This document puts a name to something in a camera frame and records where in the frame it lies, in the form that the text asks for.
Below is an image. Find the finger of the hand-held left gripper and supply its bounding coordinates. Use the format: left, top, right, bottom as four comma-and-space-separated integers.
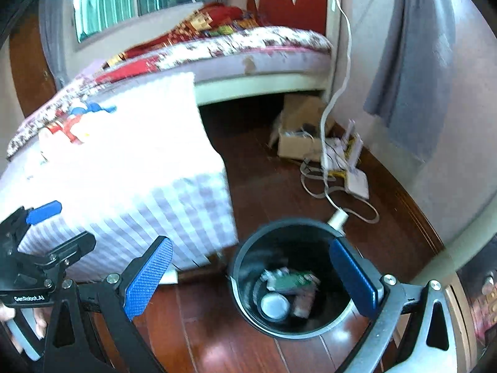
37, 232, 96, 276
0, 201, 63, 249

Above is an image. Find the brown wooden door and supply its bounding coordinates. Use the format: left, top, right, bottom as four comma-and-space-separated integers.
8, 16, 47, 119

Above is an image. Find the flat white router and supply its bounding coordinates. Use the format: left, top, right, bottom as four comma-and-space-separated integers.
344, 167, 369, 200

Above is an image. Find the black round bin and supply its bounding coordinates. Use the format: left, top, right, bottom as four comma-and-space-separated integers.
229, 219, 369, 339

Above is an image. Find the brown snack packet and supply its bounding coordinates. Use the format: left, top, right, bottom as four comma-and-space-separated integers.
291, 291, 317, 318

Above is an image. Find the cardboard box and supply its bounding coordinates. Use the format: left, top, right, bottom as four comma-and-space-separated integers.
270, 95, 336, 160

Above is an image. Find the dark ornate cabinet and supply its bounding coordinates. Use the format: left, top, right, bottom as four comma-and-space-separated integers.
456, 235, 497, 358

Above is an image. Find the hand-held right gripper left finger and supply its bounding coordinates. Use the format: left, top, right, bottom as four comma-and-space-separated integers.
42, 236, 174, 373

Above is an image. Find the white router with antennas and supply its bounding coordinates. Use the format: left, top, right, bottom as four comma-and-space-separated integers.
322, 120, 363, 172

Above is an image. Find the green carton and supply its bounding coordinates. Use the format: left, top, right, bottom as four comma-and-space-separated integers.
268, 270, 319, 294

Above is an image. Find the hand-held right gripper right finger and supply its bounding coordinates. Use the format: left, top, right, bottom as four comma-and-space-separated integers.
329, 237, 461, 373

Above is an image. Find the long white cable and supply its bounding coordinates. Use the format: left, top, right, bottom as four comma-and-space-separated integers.
299, 0, 379, 226

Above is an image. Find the blue cloth piece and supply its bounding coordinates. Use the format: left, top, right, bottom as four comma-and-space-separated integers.
75, 101, 117, 116

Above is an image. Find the person's left hand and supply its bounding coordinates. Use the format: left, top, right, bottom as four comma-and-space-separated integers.
0, 304, 49, 340

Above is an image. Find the window with green blinds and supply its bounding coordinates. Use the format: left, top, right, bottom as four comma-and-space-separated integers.
74, 0, 206, 44

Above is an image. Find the red patterned blanket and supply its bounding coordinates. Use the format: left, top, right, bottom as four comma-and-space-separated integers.
103, 2, 265, 71

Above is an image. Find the white round lid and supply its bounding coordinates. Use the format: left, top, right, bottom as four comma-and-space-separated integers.
260, 293, 290, 318

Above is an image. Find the white purple checked sheet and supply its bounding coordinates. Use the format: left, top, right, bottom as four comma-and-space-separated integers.
0, 72, 239, 284

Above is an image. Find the floral mattress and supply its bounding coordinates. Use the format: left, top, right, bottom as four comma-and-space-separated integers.
8, 26, 334, 160

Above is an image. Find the white power adapter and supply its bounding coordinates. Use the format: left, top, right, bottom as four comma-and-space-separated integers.
327, 209, 350, 237

